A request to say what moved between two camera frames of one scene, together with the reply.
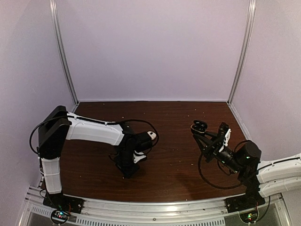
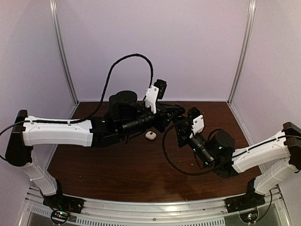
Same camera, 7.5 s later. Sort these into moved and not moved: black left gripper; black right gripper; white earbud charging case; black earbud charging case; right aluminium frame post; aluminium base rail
Moved: black right gripper; black earbud charging case; black left gripper
Not moved: right aluminium frame post; white earbud charging case; aluminium base rail
